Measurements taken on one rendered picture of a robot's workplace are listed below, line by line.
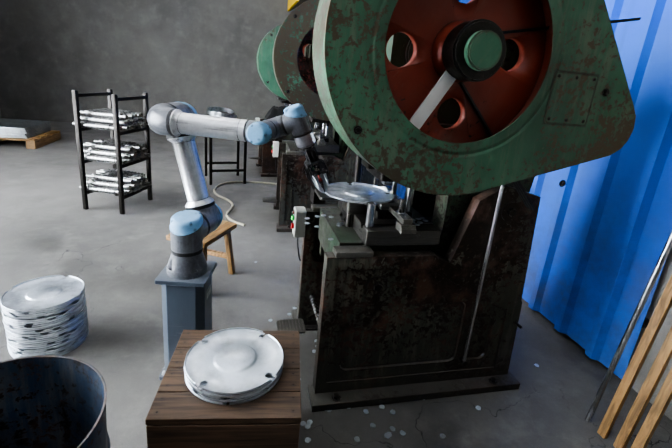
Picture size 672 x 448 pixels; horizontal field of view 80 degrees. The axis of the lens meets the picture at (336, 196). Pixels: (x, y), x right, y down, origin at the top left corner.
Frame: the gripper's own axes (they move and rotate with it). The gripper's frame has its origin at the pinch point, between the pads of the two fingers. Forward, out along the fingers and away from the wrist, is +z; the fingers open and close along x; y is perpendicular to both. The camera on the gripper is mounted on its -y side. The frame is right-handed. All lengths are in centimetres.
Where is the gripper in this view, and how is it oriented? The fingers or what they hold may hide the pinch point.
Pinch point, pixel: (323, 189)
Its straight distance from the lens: 160.2
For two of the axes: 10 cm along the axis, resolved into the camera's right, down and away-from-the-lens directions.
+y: 2.6, 3.0, -9.2
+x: 9.1, -3.9, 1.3
